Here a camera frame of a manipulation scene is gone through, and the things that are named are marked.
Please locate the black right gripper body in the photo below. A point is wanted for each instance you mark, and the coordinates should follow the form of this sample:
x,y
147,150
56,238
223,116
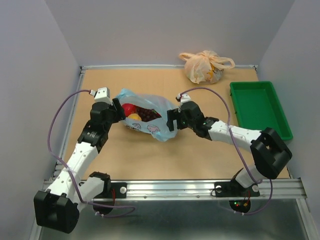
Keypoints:
x,y
185,123

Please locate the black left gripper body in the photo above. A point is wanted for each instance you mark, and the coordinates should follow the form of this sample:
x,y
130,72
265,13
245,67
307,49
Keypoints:
x,y
113,117

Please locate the yellow round fruit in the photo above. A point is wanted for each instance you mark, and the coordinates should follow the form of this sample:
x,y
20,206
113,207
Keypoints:
x,y
135,116

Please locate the blue printed plastic bag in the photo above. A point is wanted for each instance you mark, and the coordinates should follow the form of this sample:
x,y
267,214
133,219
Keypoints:
x,y
158,127

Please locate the dark red grape bunch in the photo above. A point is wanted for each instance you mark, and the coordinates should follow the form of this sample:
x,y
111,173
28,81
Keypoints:
x,y
147,115

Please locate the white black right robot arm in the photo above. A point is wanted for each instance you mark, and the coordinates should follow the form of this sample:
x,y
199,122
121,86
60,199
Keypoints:
x,y
270,153

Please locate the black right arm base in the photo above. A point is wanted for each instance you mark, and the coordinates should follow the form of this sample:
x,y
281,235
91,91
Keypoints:
x,y
239,198

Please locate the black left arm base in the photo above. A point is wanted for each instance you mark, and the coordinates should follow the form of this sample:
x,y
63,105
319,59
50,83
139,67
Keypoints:
x,y
111,192

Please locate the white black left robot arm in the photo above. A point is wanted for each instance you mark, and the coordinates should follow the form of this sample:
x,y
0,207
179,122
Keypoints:
x,y
59,206

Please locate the red round fruit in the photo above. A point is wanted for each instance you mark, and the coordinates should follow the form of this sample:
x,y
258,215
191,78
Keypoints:
x,y
129,109

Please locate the orange knotted plastic bag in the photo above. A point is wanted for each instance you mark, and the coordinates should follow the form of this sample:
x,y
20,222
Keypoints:
x,y
205,67

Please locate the green plastic tray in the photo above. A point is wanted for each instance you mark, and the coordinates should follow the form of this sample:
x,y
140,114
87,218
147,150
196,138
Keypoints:
x,y
257,107

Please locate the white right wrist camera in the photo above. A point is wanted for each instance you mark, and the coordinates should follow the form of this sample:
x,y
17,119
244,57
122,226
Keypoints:
x,y
183,98

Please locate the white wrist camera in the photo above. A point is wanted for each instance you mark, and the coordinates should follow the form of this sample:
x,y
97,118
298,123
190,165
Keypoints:
x,y
101,95
183,98

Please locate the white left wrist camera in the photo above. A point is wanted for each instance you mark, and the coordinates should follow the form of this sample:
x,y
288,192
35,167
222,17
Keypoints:
x,y
101,95

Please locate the aluminium frame rail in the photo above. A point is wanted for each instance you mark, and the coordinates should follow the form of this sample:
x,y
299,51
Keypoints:
x,y
170,182

